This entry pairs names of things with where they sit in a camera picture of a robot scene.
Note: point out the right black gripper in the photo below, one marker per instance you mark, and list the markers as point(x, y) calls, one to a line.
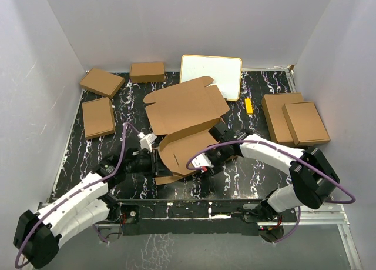
point(208, 156)

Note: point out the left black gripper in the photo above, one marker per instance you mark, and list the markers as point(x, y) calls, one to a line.
point(156, 163)

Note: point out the large cardboard box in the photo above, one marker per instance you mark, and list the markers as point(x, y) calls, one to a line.
point(183, 114)
point(272, 105)

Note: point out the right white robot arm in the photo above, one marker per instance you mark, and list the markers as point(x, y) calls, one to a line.
point(312, 177)

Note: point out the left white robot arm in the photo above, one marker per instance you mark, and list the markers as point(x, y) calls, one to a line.
point(39, 235)

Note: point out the folded cardboard box back centre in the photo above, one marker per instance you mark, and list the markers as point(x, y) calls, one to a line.
point(146, 72)

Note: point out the small folded cardboard box right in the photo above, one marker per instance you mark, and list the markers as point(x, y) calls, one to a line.
point(305, 124)

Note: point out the folded cardboard box back left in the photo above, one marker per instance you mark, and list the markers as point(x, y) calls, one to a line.
point(102, 83)

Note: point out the black base bar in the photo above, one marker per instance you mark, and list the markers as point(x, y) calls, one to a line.
point(200, 216)

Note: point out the yellow block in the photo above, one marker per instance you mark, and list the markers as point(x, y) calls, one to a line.
point(248, 106)

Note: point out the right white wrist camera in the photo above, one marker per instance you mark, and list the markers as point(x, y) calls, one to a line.
point(202, 162)

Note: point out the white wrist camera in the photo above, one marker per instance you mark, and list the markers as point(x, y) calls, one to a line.
point(146, 141)
point(202, 162)

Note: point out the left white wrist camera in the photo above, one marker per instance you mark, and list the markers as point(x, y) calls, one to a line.
point(146, 141)

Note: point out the white board with yellow frame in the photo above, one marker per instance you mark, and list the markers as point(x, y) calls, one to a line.
point(225, 72)

